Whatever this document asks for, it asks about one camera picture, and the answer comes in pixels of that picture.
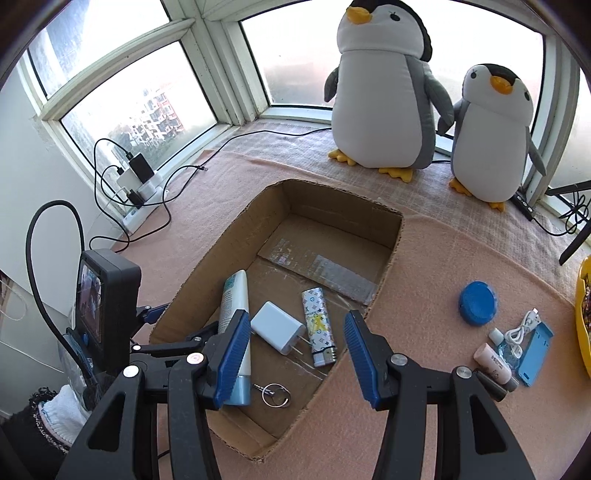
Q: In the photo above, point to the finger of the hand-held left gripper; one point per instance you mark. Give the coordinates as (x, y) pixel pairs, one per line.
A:
(175, 346)
(154, 314)

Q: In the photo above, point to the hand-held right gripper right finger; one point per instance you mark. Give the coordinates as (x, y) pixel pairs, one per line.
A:
(362, 360)

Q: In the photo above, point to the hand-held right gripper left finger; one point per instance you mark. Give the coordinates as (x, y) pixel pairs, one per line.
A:
(233, 360)

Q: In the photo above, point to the white charger adapter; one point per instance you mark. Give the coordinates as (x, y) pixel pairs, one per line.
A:
(274, 325)

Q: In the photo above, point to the patterned lighter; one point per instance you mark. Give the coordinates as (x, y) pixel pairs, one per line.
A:
(316, 323)

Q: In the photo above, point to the white blue lotion tube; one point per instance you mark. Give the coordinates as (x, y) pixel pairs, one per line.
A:
(233, 295)

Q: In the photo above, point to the blue round container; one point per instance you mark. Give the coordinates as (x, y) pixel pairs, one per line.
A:
(478, 302)

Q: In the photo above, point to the pink tube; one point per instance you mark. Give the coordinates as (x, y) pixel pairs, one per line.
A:
(491, 362)

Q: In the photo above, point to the black lipstick tube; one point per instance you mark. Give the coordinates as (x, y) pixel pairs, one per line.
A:
(494, 390)

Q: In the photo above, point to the cardboard box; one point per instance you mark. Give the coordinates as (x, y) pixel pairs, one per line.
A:
(323, 230)

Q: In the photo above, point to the blue phone stand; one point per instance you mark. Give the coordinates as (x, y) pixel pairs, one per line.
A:
(535, 355)

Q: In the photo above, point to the person's left forearm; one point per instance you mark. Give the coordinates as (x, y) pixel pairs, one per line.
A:
(23, 443)

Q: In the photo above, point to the person's left hand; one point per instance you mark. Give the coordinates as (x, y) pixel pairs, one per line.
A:
(67, 415)

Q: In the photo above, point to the black plug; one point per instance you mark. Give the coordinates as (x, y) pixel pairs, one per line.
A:
(135, 197)

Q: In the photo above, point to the white power strip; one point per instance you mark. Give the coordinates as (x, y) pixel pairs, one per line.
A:
(150, 189)

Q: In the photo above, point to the white plug adapter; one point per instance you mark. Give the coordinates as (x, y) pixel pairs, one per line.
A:
(127, 177)

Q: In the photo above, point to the black power adapter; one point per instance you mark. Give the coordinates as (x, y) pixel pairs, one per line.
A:
(141, 168)

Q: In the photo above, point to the small clear blue bottle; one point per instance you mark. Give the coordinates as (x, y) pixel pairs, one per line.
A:
(497, 335)

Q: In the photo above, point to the pale checked blanket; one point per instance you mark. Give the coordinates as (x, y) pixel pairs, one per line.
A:
(295, 152)

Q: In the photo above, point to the yellow bowl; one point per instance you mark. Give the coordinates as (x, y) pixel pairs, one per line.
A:
(581, 332)

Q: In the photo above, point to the black inline remote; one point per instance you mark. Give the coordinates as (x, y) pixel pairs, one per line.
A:
(524, 207)

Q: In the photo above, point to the pile of wrapped candies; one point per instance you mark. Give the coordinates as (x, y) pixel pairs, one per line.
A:
(588, 300)

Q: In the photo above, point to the small penguin plush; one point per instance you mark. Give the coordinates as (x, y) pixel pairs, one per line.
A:
(489, 147)

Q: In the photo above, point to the large penguin plush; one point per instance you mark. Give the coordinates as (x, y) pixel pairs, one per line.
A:
(383, 101)

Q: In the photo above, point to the white window frame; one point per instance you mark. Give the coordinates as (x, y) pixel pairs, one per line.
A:
(212, 55)

